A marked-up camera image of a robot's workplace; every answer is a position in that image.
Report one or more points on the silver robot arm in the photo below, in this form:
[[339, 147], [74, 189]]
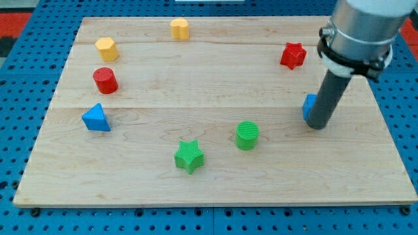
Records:
[[358, 37]]

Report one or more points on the green star block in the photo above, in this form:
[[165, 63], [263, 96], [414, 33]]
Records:
[[189, 156]]

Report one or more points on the wooden board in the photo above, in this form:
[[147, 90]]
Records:
[[227, 72]]

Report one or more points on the red star block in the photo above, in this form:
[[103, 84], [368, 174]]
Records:
[[293, 55]]

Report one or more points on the green cylinder block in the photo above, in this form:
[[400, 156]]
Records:
[[246, 136]]

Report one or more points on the yellow heart block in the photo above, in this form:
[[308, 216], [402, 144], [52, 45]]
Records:
[[179, 29]]

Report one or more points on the blue cube block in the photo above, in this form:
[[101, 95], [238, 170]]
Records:
[[308, 105]]

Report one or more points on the red cylinder block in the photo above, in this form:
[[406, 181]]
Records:
[[105, 80]]

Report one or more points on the blue triangle block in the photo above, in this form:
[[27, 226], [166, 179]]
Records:
[[95, 119]]

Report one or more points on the yellow hexagon block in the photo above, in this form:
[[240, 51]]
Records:
[[107, 49]]

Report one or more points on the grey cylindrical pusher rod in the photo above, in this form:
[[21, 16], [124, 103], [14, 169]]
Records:
[[327, 99]]

